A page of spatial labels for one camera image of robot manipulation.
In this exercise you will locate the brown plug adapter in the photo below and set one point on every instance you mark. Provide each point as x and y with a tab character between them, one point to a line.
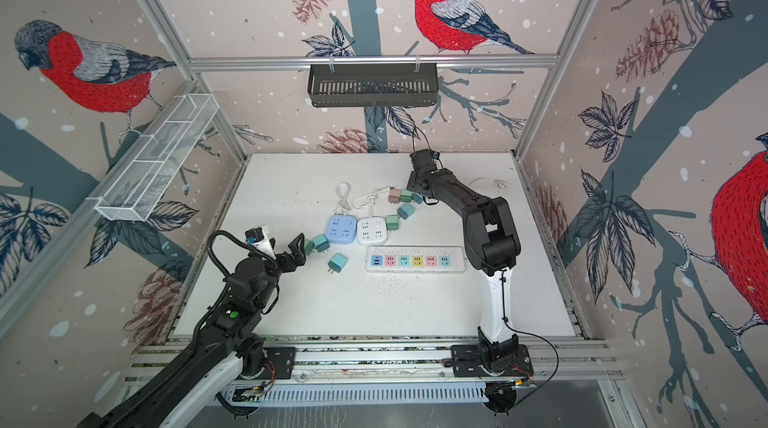
394	195

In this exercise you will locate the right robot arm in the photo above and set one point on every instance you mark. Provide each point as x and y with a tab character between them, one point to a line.
491	244

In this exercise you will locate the black wire basket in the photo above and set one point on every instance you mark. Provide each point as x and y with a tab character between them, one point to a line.
373	85

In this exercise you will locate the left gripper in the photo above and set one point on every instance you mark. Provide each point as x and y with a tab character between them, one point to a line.
297	258

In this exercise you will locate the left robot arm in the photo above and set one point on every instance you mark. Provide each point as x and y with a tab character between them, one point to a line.
224	346

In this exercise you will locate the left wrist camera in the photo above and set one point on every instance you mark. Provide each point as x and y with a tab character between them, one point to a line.
257	236

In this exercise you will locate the long white power strip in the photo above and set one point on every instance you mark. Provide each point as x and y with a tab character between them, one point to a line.
415	260

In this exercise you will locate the blue square power socket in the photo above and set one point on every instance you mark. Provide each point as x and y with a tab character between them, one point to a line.
341	229

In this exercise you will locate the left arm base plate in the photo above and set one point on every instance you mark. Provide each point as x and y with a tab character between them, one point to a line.
268	363

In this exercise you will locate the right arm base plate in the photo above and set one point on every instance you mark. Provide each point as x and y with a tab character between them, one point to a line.
467	361

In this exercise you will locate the white mesh shelf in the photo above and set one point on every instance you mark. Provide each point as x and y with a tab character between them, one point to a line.
141	185

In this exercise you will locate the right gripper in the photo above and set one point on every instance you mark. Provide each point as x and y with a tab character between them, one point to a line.
414	180

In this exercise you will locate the white square power socket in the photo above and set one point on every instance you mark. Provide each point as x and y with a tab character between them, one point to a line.
371	231

